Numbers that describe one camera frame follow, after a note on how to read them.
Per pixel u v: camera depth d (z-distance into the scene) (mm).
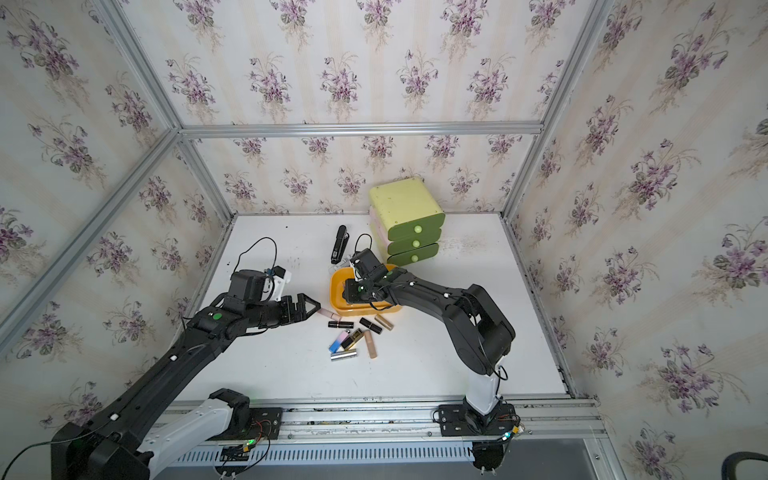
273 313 670
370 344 857
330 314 913
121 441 386
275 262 704
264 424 722
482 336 473
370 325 891
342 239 1077
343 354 832
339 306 885
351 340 856
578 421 751
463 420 655
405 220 894
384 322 902
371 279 696
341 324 888
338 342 860
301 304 688
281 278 722
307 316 693
